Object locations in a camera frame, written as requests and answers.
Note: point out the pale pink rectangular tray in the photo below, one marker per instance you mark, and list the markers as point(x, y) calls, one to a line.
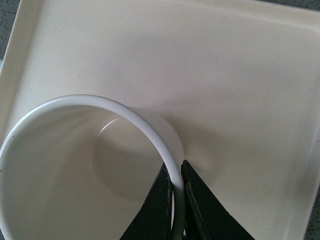
point(239, 80)

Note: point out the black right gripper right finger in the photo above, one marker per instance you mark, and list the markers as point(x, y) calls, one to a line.
point(205, 217)

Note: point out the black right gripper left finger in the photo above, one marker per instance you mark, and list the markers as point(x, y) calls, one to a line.
point(154, 219)

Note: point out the white smiley mug black handle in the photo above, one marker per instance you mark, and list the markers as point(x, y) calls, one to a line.
point(79, 167)

